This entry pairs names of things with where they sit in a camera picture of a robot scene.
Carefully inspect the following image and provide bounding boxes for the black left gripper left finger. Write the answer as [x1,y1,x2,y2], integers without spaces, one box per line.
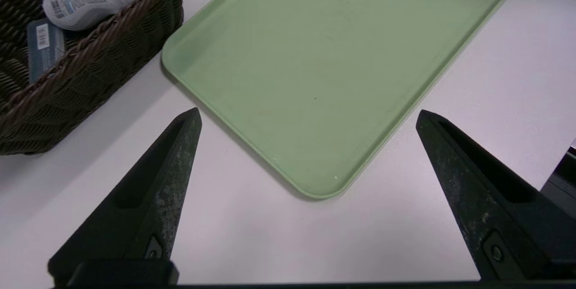
[47,108,203,286]

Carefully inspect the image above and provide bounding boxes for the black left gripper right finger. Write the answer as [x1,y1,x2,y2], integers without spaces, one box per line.
[415,109,576,281]

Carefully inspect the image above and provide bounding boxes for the grey clear pencil lead case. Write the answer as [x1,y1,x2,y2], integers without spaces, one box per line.
[26,19,66,84]

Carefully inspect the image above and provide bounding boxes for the dark robot base part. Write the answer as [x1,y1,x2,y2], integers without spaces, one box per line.
[540,146,576,217]

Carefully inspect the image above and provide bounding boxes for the dark brown wicker basket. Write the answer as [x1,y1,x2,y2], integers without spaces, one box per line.
[0,0,189,156]

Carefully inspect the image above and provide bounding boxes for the green plastic tray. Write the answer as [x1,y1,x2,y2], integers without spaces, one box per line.
[161,0,517,200]

